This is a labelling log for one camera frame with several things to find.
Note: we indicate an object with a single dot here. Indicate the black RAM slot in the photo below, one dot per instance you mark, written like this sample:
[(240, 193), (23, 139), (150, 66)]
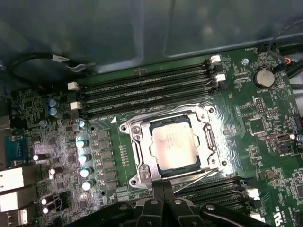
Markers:
[(142, 72), (220, 198), (142, 92), (220, 186), (142, 82), (241, 205), (142, 102)]

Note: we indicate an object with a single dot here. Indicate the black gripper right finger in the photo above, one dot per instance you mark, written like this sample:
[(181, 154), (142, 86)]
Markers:
[(184, 212)]

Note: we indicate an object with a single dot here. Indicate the black PC case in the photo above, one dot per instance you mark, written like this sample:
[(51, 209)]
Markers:
[(118, 28)]

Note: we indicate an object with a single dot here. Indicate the metal socket cover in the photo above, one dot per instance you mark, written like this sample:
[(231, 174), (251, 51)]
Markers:
[(145, 146)]

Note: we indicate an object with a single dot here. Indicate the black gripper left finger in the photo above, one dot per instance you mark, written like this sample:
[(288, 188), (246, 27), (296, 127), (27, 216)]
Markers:
[(146, 212)]

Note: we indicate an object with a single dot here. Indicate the black CPU socket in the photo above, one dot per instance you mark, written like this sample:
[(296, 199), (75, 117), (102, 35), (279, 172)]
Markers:
[(126, 131)]

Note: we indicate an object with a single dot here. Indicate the green motherboard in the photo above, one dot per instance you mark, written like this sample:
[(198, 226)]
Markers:
[(248, 111)]

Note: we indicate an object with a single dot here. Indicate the silver CPU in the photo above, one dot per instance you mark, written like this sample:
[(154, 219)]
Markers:
[(175, 146)]

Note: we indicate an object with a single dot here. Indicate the round coin battery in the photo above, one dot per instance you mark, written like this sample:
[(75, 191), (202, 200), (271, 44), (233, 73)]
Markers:
[(263, 78)]

